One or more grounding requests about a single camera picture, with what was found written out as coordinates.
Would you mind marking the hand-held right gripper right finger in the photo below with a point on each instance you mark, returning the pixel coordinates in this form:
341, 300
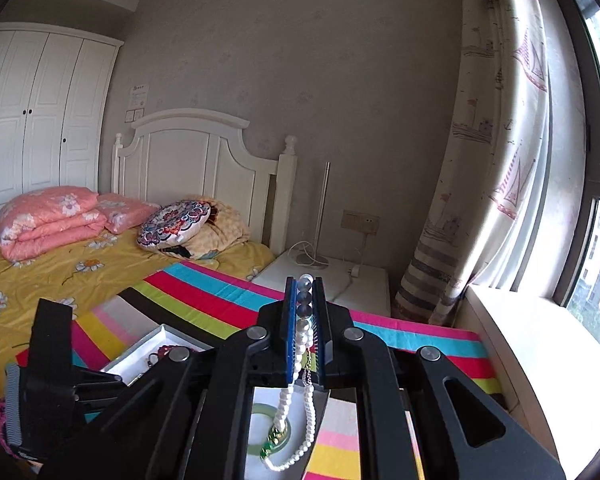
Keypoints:
321, 330

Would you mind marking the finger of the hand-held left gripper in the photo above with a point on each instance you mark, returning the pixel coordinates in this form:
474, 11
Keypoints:
100, 380

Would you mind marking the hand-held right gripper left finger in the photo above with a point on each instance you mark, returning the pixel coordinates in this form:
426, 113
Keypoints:
291, 320

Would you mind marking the grey jewelry box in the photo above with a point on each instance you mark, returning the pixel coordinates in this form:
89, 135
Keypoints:
140, 360

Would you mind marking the white nightstand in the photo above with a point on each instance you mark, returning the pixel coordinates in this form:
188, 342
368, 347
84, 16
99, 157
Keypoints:
370, 285

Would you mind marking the yellow floral bedsheet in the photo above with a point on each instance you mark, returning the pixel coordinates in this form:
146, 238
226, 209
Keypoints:
55, 270

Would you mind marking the striped colourful cloth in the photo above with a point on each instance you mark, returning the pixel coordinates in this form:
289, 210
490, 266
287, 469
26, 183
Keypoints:
205, 290

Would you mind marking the green jade bangle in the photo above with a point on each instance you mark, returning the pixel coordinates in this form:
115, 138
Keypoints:
265, 408

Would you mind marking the beige blanket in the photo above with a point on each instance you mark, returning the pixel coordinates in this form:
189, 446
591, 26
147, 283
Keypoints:
227, 230

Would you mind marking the pink floral quilt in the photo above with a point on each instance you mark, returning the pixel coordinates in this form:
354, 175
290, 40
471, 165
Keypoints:
50, 220

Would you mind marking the round patterned cushion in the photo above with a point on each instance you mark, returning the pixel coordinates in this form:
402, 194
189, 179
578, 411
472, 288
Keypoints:
172, 225

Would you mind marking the pink floral pillow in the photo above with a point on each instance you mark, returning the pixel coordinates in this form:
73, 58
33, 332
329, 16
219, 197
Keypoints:
125, 212

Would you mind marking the white headboard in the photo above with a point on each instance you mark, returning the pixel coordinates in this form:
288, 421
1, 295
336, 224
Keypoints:
190, 160

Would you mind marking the white window sill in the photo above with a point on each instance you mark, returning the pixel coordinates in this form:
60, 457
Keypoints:
540, 350

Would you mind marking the white wardrobe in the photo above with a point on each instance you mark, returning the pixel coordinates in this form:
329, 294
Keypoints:
40, 110

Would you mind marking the printed curtain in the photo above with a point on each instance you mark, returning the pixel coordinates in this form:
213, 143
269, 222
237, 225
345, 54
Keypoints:
495, 160

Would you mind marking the white paper notice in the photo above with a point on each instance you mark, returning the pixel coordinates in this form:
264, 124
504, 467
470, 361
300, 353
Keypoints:
138, 96

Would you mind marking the beige wall socket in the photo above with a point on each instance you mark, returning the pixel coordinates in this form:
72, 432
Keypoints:
360, 222

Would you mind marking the wall switch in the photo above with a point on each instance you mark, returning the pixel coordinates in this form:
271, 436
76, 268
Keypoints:
135, 115

